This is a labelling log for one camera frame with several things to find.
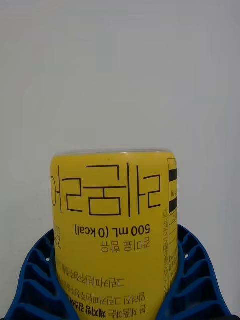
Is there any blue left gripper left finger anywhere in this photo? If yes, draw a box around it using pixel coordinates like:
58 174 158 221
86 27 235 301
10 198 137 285
4 228 81 320

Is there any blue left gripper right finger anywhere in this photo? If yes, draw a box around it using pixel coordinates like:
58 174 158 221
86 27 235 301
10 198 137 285
159 223 234 320

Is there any yellow bottle with black cap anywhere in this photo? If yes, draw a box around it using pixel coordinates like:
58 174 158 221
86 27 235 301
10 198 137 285
49 148 180 320

